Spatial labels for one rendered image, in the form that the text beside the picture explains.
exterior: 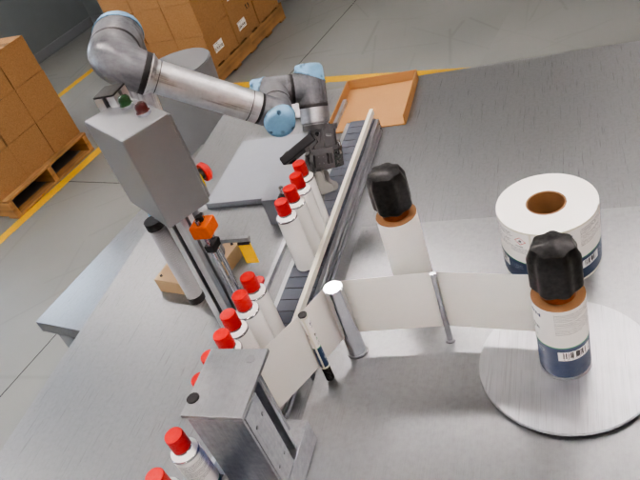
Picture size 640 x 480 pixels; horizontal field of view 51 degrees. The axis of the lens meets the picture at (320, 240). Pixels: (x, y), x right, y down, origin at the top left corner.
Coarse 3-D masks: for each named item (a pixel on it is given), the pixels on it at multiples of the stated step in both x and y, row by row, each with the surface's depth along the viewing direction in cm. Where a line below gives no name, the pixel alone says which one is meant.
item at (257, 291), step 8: (248, 272) 138; (240, 280) 137; (248, 280) 136; (256, 280) 137; (248, 288) 137; (256, 288) 138; (264, 288) 139; (256, 296) 138; (264, 296) 138; (264, 304) 139; (272, 304) 142; (264, 312) 140; (272, 312) 142; (272, 320) 142; (280, 320) 144; (272, 328) 143; (280, 328) 144
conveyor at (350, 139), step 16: (352, 128) 214; (352, 144) 206; (336, 176) 195; (352, 176) 192; (336, 192) 188; (336, 224) 177; (304, 272) 165; (320, 272) 164; (288, 288) 163; (288, 304) 158; (288, 320) 154
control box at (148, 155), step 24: (96, 120) 120; (120, 120) 117; (144, 120) 114; (168, 120) 114; (120, 144) 111; (144, 144) 112; (168, 144) 115; (120, 168) 121; (144, 168) 114; (168, 168) 116; (192, 168) 120; (144, 192) 119; (168, 192) 118; (192, 192) 121; (168, 216) 120
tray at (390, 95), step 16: (352, 80) 244; (368, 80) 242; (384, 80) 240; (400, 80) 239; (416, 80) 234; (352, 96) 241; (368, 96) 238; (384, 96) 234; (400, 96) 231; (336, 112) 231; (352, 112) 232; (368, 112) 229; (384, 112) 225; (400, 112) 222
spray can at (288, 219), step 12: (276, 204) 154; (288, 204) 155; (288, 216) 156; (288, 228) 157; (300, 228) 158; (288, 240) 159; (300, 240) 159; (300, 252) 161; (312, 252) 165; (300, 264) 164
